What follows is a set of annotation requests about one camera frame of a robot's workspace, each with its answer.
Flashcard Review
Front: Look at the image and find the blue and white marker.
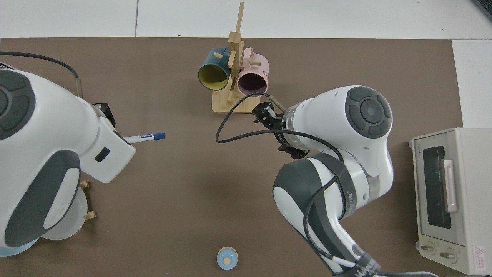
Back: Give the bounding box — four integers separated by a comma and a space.
124, 133, 166, 144

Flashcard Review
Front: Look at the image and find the wooden cup stand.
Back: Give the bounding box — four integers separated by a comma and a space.
212, 2, 261, 114

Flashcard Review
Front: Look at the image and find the pink cup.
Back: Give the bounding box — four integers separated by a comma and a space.
237, 47, 269, 98

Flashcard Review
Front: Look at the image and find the teal cup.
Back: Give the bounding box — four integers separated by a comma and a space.
198, 47, 231, 91

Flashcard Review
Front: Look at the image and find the wooden plate rack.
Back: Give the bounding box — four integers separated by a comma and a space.
79, 180, 96, 220

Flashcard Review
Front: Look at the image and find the brown table cloth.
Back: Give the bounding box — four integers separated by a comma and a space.
0, 37, 464, 277

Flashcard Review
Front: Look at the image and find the grey plate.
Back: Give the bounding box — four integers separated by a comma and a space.
40, 187, 88, 241

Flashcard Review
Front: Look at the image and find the small blue round thing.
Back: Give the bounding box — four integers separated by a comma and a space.
217, 247, 239, 270

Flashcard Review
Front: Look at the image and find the light blue plate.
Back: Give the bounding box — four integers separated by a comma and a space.
0, 238, 40, 257

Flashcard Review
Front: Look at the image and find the pale toaster oven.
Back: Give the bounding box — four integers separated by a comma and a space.
409, 128, 492, 275

